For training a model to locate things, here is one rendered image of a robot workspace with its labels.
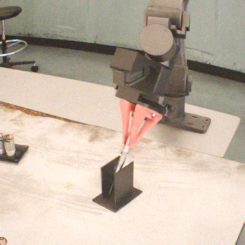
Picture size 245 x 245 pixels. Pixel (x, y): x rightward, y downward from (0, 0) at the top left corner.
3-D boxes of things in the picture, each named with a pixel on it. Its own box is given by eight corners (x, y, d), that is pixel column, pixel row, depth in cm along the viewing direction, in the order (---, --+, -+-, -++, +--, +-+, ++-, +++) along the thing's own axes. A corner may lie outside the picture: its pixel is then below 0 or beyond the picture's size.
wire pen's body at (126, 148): (123, 174, 76) (145, 117, 76) (118, 173, 75) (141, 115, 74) (116, 171, 77) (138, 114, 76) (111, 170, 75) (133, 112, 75)
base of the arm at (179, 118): (207, 104, 95) (214, 94, 101) (130, 87, 103) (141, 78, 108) (204, 134, 99) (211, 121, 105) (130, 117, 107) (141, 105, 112)
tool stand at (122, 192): (133, 213, 80) (155, 162, 80) (106, 212, 72) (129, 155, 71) (111, 202, 83) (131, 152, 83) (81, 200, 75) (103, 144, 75)
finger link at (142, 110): (131, 148, 71) (150, 96, 71) (98, 134, 75) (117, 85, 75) (149, 153, 77) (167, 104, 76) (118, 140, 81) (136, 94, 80)
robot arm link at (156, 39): (183, 58, 64) (187, -5, 65) (130, 53, 66) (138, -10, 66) (187, 71, 76) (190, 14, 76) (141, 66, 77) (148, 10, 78)
